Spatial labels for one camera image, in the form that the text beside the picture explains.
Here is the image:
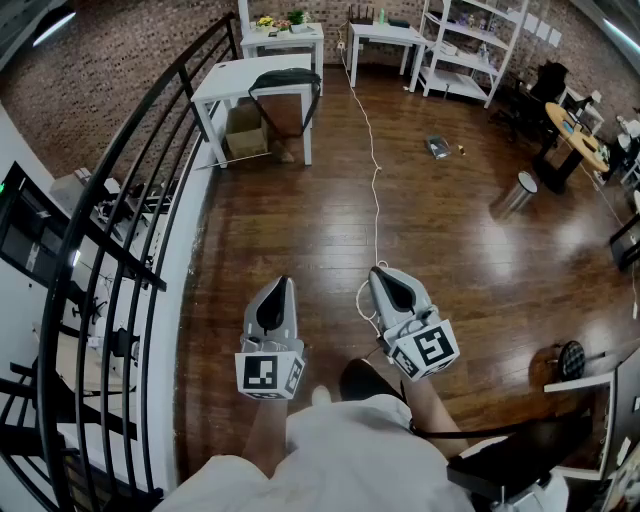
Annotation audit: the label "round wooden table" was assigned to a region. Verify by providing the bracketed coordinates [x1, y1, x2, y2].
[531, 101, 612, 195]

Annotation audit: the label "black stool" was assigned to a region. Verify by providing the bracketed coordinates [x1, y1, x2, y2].
[608, 212, 640, 274]

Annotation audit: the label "long white cable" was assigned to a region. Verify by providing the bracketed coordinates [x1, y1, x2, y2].
[336, 22, 389, 334]

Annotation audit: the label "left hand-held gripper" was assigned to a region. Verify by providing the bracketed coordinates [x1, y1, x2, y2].
[234, 275, 306, 401]

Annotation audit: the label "person's white shirt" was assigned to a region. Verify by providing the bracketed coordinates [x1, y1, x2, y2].
[153, 393, 476, 512]

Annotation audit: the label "white table with flower pots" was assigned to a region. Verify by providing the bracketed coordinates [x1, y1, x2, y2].
[239, 22, 325, 96]

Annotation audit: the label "white table with round grommet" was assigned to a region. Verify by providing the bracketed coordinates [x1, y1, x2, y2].
[190, 53, 315, 170]

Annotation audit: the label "black office chair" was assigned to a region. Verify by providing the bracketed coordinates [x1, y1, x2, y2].
[492, 60, 571, 144]

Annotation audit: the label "person's black trousers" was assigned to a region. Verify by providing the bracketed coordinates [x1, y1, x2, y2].
[339, 358, 407, 402]

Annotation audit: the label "round black perforated disc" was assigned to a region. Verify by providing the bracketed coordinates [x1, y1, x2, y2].
[557, 340, 587, 382]

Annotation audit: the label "black case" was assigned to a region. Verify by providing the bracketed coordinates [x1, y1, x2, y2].
[446, 413, 595, 501]

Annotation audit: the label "black backpack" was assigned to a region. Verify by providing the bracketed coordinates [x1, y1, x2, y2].
[248, 68, 323, 139]

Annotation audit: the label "person's left forearm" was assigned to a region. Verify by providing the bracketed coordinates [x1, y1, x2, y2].
[242, 397, 292, 479]

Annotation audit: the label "thin metal rod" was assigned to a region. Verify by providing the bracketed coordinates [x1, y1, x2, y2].
[193, 151, 274, 171]

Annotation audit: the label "cardboard box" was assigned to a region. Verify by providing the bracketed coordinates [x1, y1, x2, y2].
[224, 104, 270, 160]

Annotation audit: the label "person's right forearm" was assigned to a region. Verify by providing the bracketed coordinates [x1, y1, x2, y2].
[402, 378, 471, 459]

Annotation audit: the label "white table with black router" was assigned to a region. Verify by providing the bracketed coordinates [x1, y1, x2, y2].
[346, 22, 434, 94]

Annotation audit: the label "black strap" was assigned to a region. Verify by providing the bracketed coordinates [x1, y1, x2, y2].
[399, 382, 524, 442]

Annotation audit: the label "white open shelf unit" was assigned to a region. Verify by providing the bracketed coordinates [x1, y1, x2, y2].
[412, 0, 531, 109]

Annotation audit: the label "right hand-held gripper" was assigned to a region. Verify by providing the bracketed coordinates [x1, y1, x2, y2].
[368, 266, 461, 384]

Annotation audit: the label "black metal railing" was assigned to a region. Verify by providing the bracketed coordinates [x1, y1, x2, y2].
[0, 12, 240, 512]

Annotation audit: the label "steel trash can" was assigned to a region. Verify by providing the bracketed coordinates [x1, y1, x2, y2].
[489, 170, 540, 221]

